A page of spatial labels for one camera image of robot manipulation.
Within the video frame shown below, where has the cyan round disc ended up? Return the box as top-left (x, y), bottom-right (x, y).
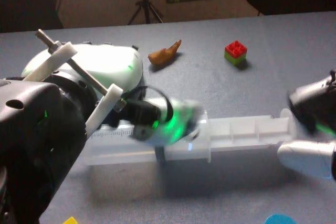
top-left (264, 213), bottom-right (292, 224)

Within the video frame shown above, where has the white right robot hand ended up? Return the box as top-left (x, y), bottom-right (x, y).
top-left (277, 69), bottom-right (336, 182)

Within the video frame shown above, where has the brown toy chicken wing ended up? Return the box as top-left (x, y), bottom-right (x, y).
top-left (148, 39), bottom-right (182, 65)

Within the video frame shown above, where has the large translucent plastic syringe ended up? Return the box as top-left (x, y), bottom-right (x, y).
top-left (83, 108), bottom-right (298, 167)

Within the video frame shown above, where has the red and green toy brick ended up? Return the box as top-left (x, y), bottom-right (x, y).
top-left (224, 40), bottom-right (248, 66)

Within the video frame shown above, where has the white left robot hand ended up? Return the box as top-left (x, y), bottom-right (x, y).
top-left (21, 40), bottom-right (205, 163)

